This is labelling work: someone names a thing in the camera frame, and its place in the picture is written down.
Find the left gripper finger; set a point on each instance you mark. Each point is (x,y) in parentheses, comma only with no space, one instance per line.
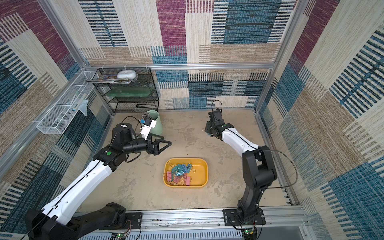
(162,145)
(154,138)

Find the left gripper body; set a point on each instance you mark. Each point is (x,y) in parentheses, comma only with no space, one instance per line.
(149,149)

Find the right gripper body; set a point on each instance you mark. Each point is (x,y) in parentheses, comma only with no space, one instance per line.
(213,117)

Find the pink binder clip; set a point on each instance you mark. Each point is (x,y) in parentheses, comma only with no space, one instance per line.
(188,181)
(169,176)

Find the teal binder clip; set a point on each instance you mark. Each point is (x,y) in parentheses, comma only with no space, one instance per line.
(187,168)
(178,170)

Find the yellow storage tray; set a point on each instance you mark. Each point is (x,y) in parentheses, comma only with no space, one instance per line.
(199,173)

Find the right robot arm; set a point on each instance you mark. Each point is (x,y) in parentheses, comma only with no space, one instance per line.
(259,171)

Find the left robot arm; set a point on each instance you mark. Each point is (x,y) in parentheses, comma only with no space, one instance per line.
(56,221)

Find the mint green pen cup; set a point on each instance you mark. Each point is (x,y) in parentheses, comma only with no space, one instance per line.
(158,129)

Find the white round device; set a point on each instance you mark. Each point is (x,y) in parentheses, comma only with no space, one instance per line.
(127,75)

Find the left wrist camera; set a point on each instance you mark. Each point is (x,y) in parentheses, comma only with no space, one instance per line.
(147,125)

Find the black wire shelf rack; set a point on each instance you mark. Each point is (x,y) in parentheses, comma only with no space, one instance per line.
(138,96)

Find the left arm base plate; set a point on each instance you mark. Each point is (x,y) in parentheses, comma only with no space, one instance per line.
(132,221)

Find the white wire wall basket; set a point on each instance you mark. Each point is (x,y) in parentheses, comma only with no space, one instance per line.
(74,99)

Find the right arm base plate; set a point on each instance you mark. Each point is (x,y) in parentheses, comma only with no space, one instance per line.
(235,217)

